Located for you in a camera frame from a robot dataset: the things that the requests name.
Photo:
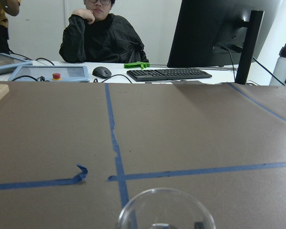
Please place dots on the green plastic clamp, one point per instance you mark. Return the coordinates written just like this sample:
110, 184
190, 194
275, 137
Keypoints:
141, 65

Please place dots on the person in black jacket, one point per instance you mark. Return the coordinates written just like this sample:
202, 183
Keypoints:
94, 34

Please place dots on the black computer monitor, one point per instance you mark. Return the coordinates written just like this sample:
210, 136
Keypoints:
222, 32

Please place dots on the teach pendant with red button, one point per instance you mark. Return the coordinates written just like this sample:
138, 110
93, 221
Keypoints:
50, 74

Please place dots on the black computer mouse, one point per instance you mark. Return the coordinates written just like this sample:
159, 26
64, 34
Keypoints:
101, 72

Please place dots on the black keyboard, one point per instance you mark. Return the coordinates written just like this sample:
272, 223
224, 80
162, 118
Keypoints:
167, 74

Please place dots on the clear glass measuring cup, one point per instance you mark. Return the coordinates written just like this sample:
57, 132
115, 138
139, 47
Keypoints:
164, 208

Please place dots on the white water bottle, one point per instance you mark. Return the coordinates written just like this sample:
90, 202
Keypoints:
280, 67

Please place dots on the person in yellow shirt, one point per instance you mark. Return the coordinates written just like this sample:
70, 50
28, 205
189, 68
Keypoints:
12, 8

